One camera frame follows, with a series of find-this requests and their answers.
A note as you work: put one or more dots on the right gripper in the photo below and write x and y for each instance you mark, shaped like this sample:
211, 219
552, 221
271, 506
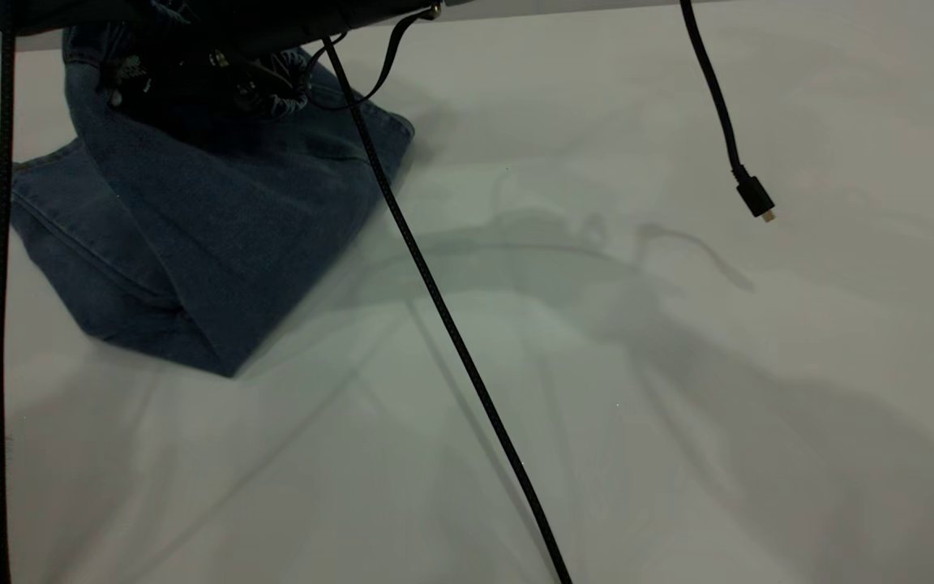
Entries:
313, 16

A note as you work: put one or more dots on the blue denim shorts with print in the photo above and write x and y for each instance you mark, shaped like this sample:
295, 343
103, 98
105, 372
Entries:
191, 243

